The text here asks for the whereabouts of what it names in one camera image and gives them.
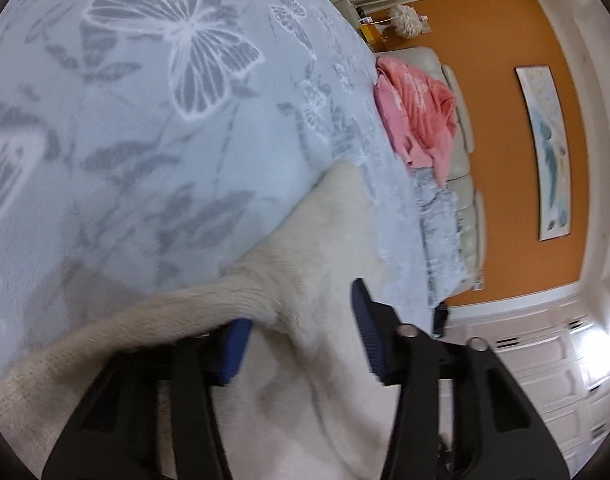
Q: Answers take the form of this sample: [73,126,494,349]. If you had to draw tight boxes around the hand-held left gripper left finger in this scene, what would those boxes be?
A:
[42,319,256,480]

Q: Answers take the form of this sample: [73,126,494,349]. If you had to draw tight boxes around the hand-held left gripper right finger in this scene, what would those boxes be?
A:
[351,277,572,480]

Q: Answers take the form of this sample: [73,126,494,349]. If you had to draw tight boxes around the cream fuzzy knit sweater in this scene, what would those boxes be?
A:
[0,160,402,480]

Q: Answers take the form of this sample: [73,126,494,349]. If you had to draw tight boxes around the pink clothes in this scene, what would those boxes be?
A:
[374,55,458,187]

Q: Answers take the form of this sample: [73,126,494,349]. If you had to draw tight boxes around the black bag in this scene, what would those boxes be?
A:
[432,302,450,339]

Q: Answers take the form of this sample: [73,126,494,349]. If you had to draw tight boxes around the butterfly print pillow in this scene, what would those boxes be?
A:
[412,167,473,307]

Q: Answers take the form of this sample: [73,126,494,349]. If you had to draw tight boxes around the white panelled wardrobe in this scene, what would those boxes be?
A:
[445,294,610,467]

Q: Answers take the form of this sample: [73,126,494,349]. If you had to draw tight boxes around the beige leather headboard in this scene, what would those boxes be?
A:
[380,46,488,292]

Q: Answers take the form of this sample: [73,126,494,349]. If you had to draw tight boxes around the butterfly print bed blanket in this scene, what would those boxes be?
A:
[0,0,436,378]

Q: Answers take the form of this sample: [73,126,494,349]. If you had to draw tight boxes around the yellow box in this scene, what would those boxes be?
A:
[360,22,384,53]

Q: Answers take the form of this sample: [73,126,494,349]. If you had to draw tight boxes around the fluffy white decoration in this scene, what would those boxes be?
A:
[387,4,426,40]

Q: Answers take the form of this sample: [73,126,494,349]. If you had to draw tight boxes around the white nightstand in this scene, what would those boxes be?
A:
[335,0,430,54]

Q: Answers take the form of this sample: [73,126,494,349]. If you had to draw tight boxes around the feather wall painting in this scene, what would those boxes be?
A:
[515,65,572,242]

